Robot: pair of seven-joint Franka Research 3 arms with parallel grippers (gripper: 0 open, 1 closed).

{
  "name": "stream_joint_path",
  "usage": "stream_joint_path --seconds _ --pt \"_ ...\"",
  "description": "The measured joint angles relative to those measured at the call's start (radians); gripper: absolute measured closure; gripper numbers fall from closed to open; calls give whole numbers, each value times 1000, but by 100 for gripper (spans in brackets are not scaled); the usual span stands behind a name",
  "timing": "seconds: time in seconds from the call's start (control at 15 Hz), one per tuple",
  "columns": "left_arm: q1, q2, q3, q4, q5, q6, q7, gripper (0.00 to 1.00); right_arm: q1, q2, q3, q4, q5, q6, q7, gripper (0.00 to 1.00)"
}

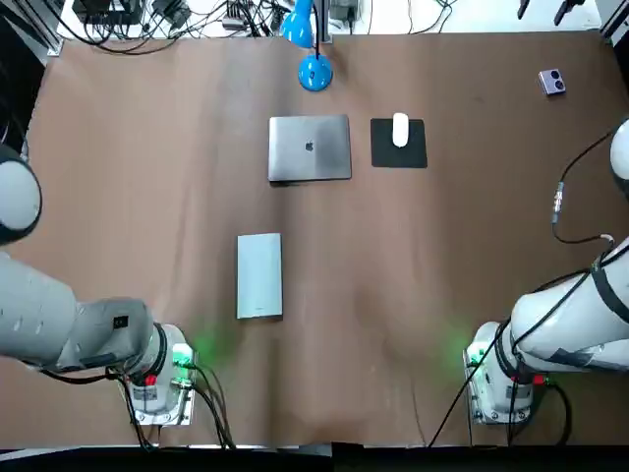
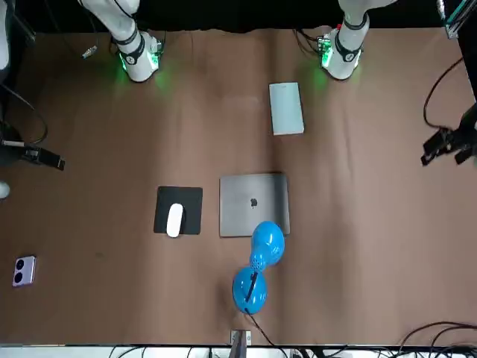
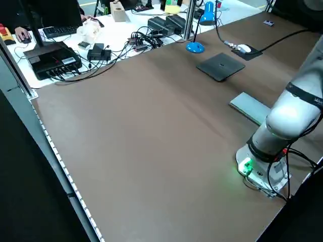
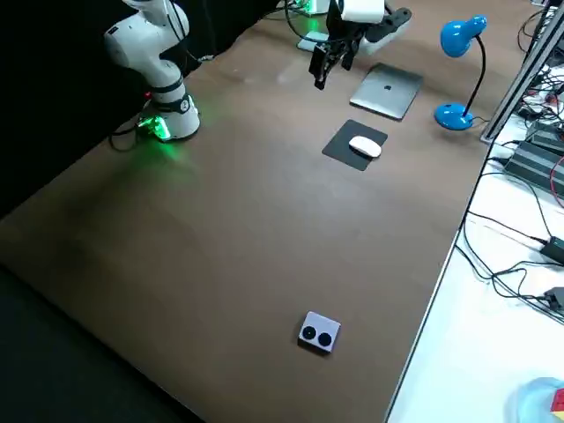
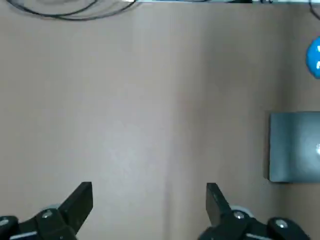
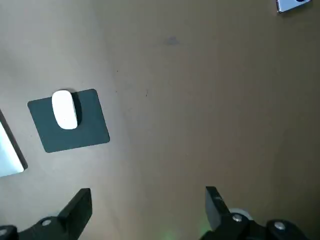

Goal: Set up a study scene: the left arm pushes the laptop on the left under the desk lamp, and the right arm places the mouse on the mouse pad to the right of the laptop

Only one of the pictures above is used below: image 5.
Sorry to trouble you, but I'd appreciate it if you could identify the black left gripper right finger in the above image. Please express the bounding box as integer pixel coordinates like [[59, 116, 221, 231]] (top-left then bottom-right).
[[198, 182, 311, 240]]

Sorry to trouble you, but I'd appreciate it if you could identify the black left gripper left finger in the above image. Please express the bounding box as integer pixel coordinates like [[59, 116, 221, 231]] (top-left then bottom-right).
[[0, 181, 94, 240]]

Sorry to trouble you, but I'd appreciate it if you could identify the grey laptop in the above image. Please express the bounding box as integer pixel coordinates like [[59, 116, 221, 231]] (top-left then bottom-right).
[[268, 111, 320, 184]]

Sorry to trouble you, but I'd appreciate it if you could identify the blue desk lamp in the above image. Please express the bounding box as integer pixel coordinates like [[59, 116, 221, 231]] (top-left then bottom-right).
[[305, 35, 320, 80]]

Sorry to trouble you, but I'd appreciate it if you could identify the black desk cable bundle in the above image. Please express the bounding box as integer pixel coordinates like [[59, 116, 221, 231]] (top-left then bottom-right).
[[6, 0, 138, 21]]

